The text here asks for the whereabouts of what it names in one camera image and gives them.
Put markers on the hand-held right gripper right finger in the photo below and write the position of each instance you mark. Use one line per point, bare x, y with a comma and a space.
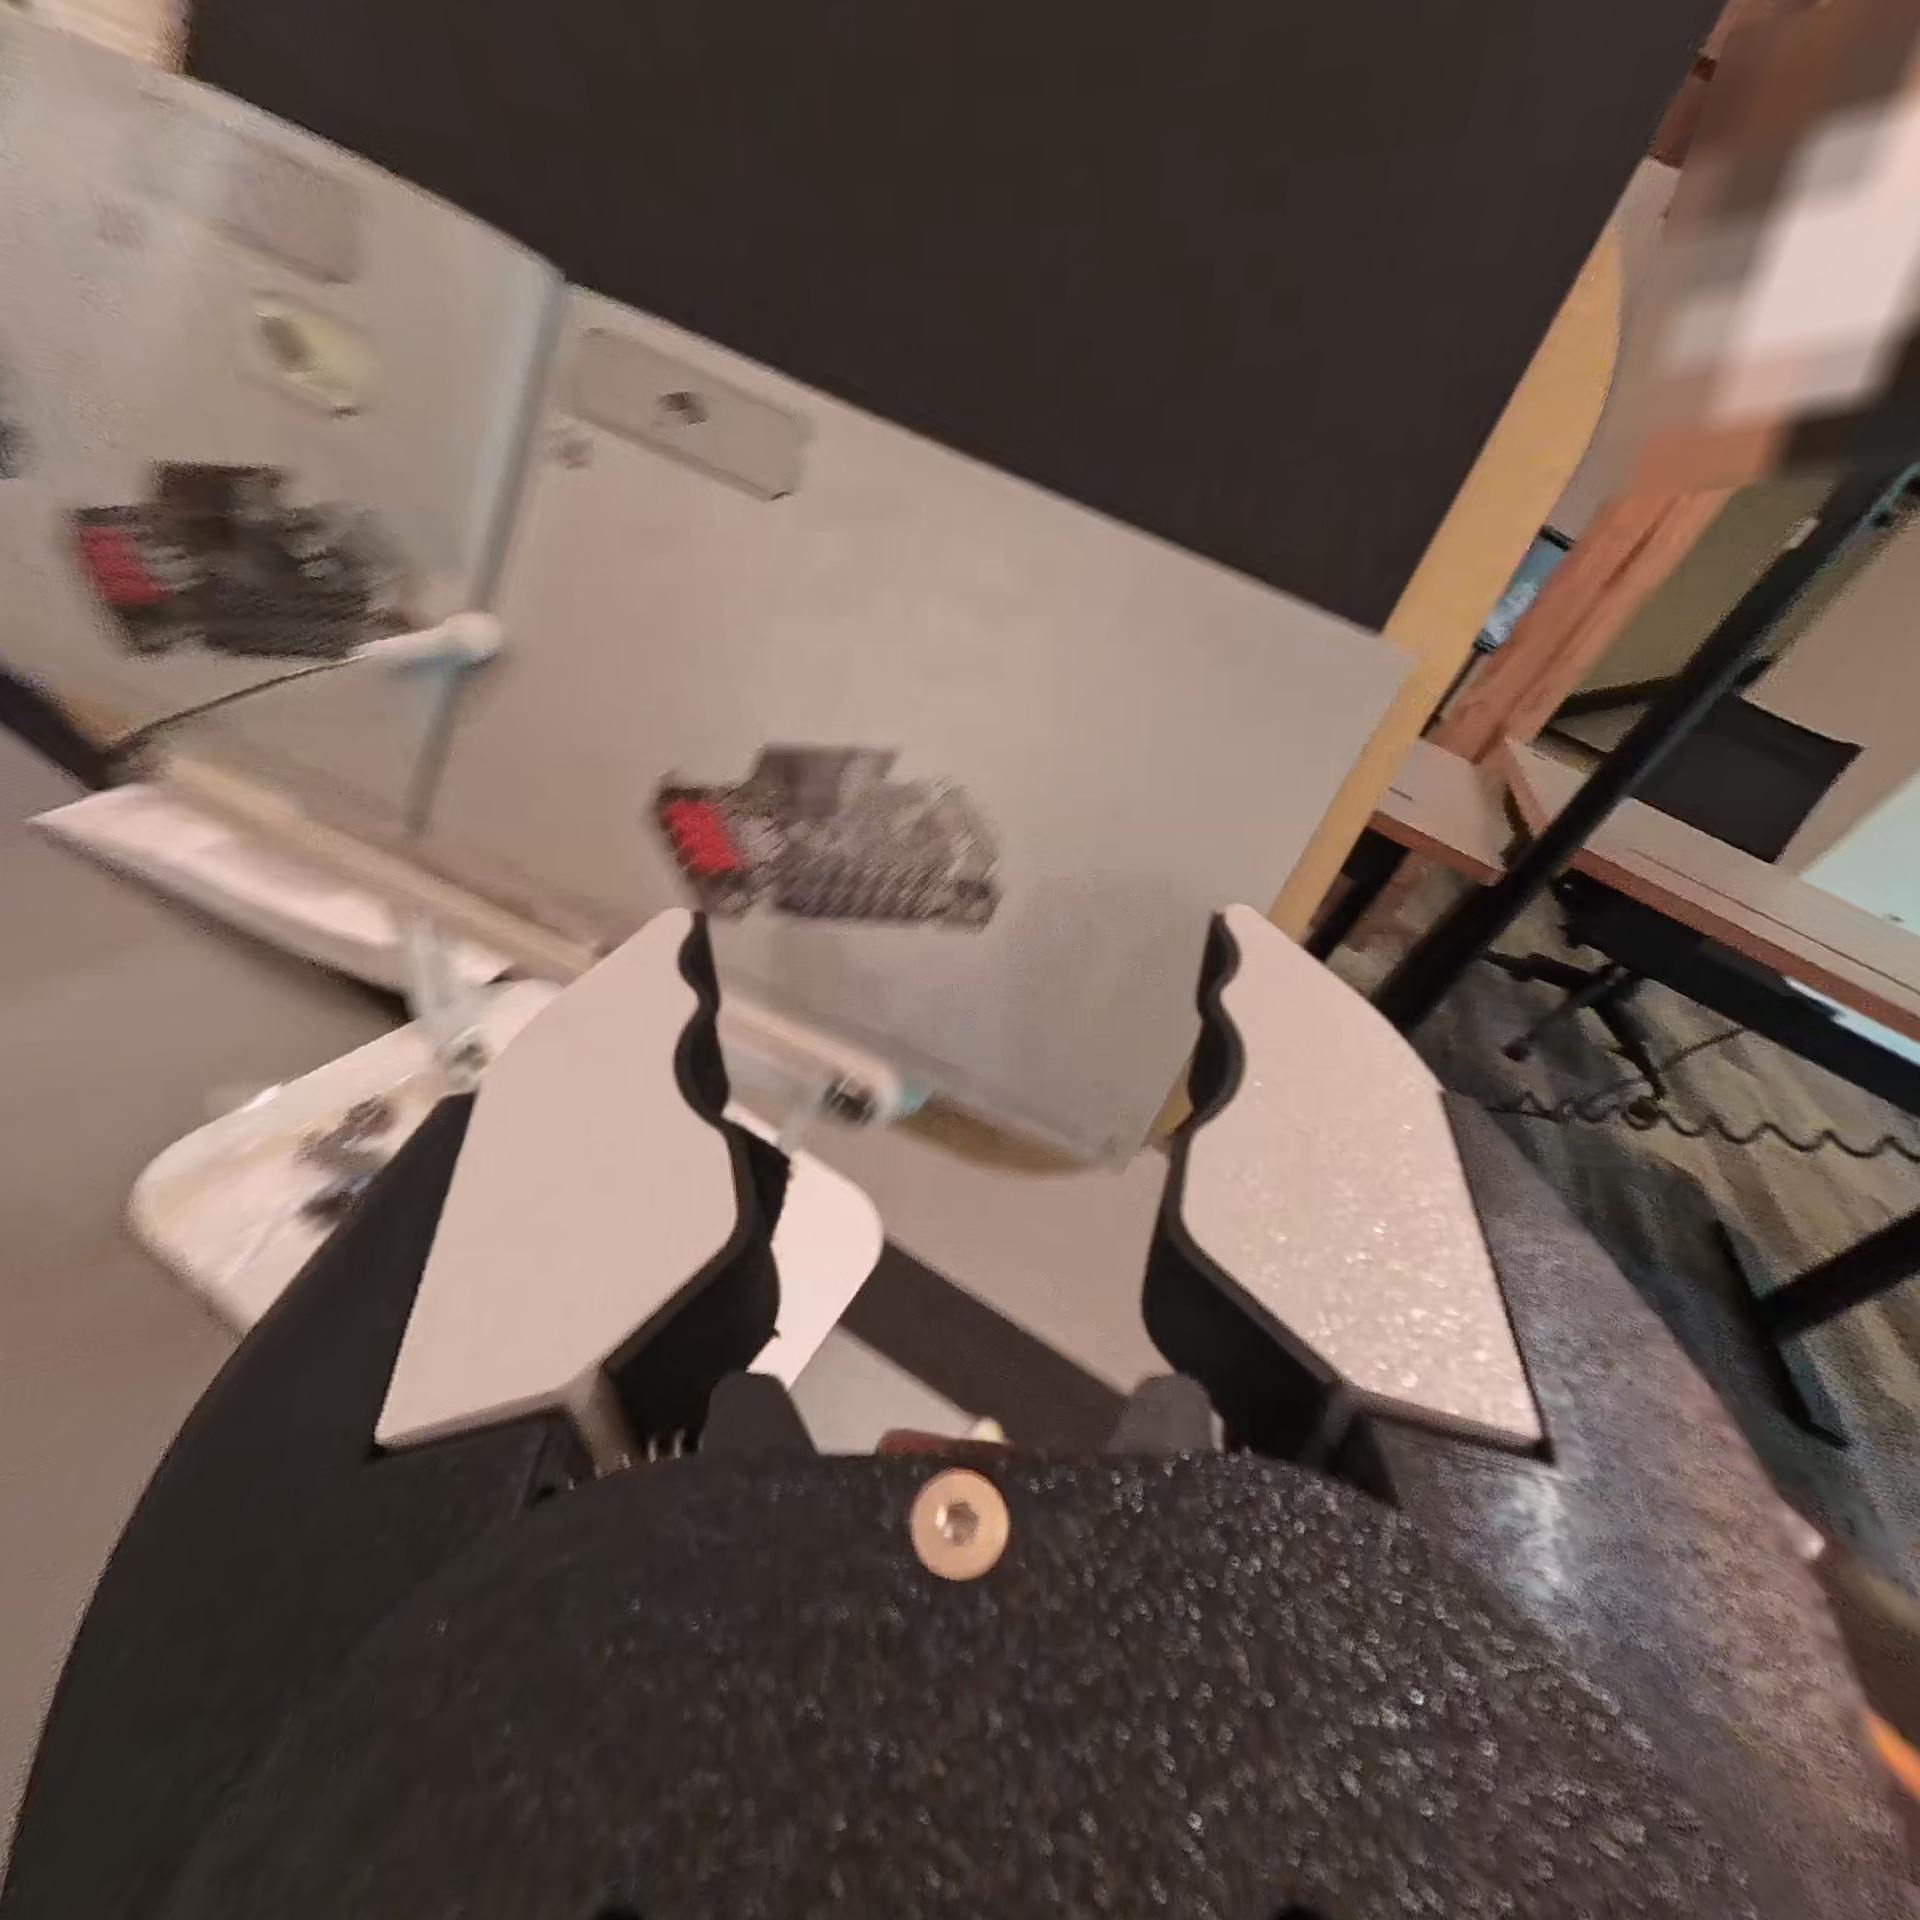
1349, 1228

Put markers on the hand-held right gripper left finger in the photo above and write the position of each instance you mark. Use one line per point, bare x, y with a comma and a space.
585, 1188

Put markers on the grey desk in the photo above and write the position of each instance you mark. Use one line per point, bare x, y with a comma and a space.
88, 975

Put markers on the clear bag of black parts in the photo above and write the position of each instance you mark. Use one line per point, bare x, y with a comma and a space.
346, 1142

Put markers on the brown wooden table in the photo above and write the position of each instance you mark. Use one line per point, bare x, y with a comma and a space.
1696, 887

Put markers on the instruction booklet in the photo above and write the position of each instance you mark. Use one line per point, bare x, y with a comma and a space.
899, 630

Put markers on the black metal frame leg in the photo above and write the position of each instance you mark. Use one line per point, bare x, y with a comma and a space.
1650, 735

